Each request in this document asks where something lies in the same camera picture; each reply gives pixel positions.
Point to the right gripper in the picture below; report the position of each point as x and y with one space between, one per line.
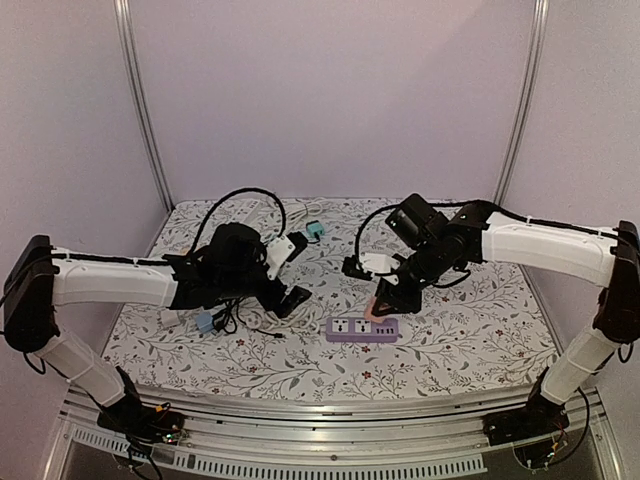
400 289

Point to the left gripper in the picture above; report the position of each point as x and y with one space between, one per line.
288 303

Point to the pink charger plug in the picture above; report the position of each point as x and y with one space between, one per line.
375 310

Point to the purple power strip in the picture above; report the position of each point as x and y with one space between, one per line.
357 330

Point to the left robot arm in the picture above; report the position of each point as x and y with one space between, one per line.
45 277

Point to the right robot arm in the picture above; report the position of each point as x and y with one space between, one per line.
483 232

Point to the light blue charger plug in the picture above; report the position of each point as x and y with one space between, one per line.
204 322

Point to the white charger plug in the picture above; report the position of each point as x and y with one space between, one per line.
169 318

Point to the white power strip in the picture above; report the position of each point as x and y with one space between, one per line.
246 211

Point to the floral table cloth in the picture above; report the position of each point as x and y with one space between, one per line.
476 333

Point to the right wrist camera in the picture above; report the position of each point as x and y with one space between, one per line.
365 266

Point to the aluminium front rail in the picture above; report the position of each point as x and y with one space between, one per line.
437 437

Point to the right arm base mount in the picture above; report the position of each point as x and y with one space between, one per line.
537 417

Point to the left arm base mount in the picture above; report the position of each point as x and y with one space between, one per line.
143 423

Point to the right aluminium frame post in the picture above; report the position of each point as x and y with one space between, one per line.
523 107

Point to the aluminium frame post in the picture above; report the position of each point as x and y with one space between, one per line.
523 107
125 27

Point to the left aluminium frame post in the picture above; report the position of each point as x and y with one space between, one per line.
125 27

